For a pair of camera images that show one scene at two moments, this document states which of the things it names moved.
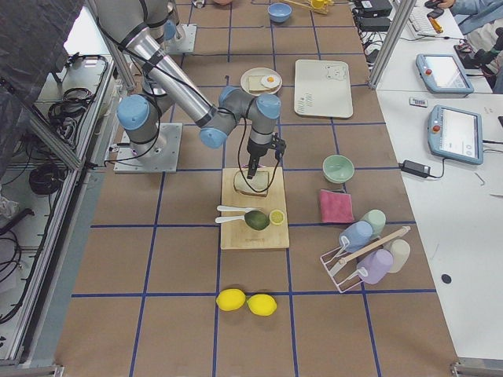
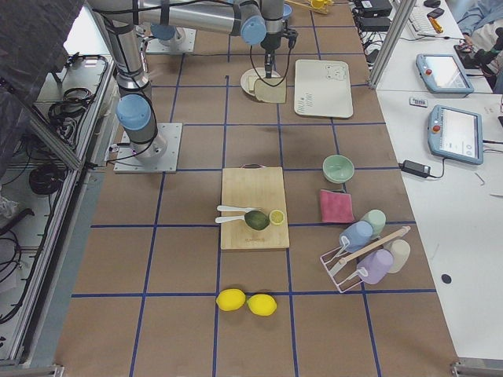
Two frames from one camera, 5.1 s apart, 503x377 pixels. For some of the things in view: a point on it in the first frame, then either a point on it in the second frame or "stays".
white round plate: [261, 80] stays
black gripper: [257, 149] to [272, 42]
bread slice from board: [257, 186] to [271, 90]
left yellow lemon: [230, 299] stays
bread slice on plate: [255, 85] stays
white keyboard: [420, 20] stays
